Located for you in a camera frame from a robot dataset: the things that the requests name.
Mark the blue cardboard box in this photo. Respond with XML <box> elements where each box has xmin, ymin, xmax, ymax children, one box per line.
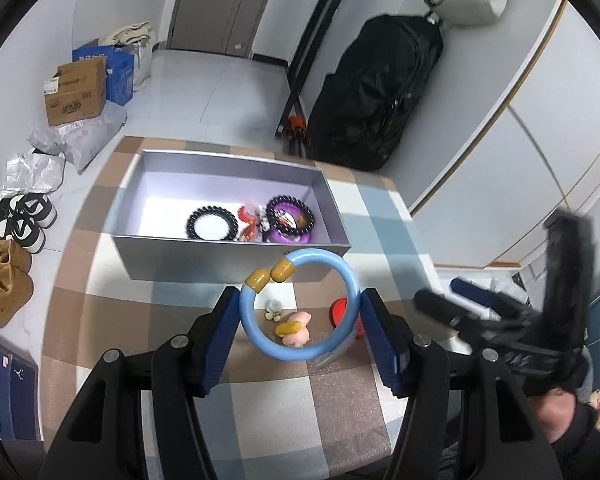
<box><xmin>72</xmin><ymin>42</ymin><xmax>135</xmax><ymax>106</ymax></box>

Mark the light blue ring bracelet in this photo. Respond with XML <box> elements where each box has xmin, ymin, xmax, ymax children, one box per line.
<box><xmin>238</xmin><ymin>249</ymin><xmax>362</xmax><ymax>361</ymax></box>

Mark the dark brown bead bracelet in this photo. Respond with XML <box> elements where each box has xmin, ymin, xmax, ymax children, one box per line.
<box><xmin>266</xmin><ymin>195</ymin><xmax>315</xmax><ymax>235</ymax></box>

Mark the grey door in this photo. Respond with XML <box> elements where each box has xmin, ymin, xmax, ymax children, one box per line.
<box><xmin>167</xmin><ymin>0</ymin><xmax>286</xmax><ymax>58</ymax></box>

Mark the purple round toy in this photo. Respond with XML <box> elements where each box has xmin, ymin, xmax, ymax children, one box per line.
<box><xmin>262</xmin><ymin>197</ymin><xmax>316</xmax><ymax>246</ymax></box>

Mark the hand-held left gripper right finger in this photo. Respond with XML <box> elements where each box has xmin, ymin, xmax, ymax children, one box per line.
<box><xmin>361</xmin><ymin>289</ymin><xmax>562</xmax><ymax>480</ymax></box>

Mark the white bag with beige cloth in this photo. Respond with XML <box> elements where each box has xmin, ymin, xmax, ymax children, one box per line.
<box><xmin>102</xmin><ymin>21</ymin><xmax>155</xmax><ymax>92</ymax></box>

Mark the red round charm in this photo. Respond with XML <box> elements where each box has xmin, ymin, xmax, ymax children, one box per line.
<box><xmin>329</xmin><ymin>297</ymin><xmax>366</xmax><ymax>339</ymax></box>

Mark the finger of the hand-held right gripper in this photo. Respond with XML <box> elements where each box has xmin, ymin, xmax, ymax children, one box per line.
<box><xmin>450</xmin><ymin>279</ymin><xmax>526</xmax><ymax>319</ymax></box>
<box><xmin>412</xmin><ymin>289</ymin><xmax>487</xmax><ymax>336</ymax></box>

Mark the silver cardboard box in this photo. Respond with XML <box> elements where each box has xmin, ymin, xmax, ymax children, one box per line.
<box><xmin>104</xmin><ymin>149</ymin><xmax>352</xmax><ymax>282</ymax></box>

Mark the pink pig figure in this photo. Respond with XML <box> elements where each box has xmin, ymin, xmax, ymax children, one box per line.
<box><xmin>281</xmin><ymin>311</ymin><xmax>313</xmax><ymax>348</ymax></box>

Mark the grey plastic parcel bag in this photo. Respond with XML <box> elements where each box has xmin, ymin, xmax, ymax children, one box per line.
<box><xmin>27</xmin><ymin>101</ymin><xmax>128</xmax><ymax>173</ymax></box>

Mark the white wardrobe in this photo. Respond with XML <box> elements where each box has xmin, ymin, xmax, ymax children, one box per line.
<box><xmin>410</xmin><ymin>0</ymin><xmax>600</xmax><ymax>272</ymax></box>

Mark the black backpack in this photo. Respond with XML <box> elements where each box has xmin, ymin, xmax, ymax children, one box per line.
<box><xmin>305</xmin><ymin>14</ymin><xmax>445</xmax><ymax>171</ymax></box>

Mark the checkered tablecloth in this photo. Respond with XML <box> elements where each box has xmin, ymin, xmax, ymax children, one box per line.
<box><xmin>40</xmin><ymin>135</ymin><xmax>461</xmax><ymax>480</ymax></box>

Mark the person's right forearm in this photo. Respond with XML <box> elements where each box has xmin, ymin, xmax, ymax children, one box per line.
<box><xmin>527</xmin><ymin>387</ymin><xmax>598</xmax><ymax>480</ymax></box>

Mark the red charm keychain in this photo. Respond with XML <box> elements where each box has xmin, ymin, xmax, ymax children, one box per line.
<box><xmin>237</xmin><ymin>204</ymin><xmax>269</xmax><ymax>242</ymax></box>

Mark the black bead bracelet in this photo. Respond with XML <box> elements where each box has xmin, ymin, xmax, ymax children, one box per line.
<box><xmin>186</xmin><ymin>205</ymin><xmax>238</xmax><ymax>241</ymax></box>

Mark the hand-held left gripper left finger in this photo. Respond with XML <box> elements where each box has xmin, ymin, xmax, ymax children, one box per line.
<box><xmin>39</xmin><ymin>287</ymin><xmax>241</xmax><ymax>480</ymax></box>

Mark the brown cardboard box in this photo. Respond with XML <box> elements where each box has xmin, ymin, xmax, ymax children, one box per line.
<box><xmin>43</xmin><ymin>56</ymin><xmax>107</xmax><ymax>127</ymax></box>

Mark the crumpled silver plastic bag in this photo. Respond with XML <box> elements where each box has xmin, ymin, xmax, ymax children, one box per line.
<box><xmin>2</xmin><ymin>152</ymin><xmax>67</xmax><ymax>195</ymax></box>

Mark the black metal rack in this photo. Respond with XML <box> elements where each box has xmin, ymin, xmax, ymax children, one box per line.
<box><xmin>275</xmin><ymin>0</ymin><xmax>371</xmax><ymax>157</ymax></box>

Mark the tan suede boot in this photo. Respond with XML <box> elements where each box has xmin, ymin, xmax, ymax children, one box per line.
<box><xmin>0</xmin><ymin>260</ymin><xmax>34</xmax><ymax>330</ymax></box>
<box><xmin>0</xmin><ymin>239</ymin><xmax>32</xmax><ymax>281</ymax></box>

